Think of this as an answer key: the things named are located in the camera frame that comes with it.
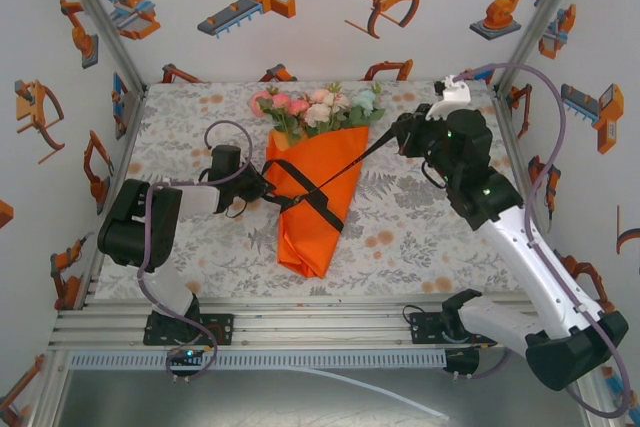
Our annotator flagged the light blue fake flower stem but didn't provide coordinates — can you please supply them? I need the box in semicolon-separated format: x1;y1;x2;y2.
347;81;387;131

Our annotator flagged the orange wrapping paper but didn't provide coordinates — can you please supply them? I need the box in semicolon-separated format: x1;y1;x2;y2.
264;125;370;280

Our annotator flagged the black printed ribbon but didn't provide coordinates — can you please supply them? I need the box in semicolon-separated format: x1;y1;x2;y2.
260;131;401;234

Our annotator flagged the pink fake flower stem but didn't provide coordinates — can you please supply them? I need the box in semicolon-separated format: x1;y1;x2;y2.
287;91;314;118
248;86;301;143

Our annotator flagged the floral patterned tablecloth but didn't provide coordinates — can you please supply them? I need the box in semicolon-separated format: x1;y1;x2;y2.
93;79;556;301

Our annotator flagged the black controller box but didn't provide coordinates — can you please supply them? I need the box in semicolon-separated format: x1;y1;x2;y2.
166;346;209;373
443;349;481;379

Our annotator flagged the white plastic tube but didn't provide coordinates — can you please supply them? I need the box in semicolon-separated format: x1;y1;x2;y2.
284;365;450;421

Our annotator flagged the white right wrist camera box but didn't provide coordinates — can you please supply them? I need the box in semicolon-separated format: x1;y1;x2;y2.
433;74;472;121

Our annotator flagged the aluminium frame side rail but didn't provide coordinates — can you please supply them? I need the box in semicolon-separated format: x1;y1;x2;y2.
492;88;569;307
74;89;149;309

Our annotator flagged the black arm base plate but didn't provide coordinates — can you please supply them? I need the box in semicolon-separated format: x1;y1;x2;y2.
143;313;236;347
409;310;501;347

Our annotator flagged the aluminium frame cross rail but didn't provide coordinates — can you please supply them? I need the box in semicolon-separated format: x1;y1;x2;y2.
47;296;594;352

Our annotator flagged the grey slotted cable duct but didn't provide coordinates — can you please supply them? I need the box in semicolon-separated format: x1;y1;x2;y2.
68;350;448;371

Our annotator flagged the aluminium frame post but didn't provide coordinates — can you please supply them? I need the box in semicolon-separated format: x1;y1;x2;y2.
492;0;597;93
49;0;147;93

